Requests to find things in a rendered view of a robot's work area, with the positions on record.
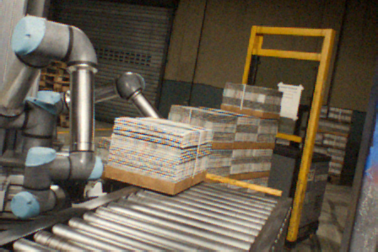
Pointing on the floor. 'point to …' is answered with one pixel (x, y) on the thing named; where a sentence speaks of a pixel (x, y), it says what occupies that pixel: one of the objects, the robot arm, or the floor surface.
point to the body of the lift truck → (287, 162)
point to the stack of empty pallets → (53, 77)
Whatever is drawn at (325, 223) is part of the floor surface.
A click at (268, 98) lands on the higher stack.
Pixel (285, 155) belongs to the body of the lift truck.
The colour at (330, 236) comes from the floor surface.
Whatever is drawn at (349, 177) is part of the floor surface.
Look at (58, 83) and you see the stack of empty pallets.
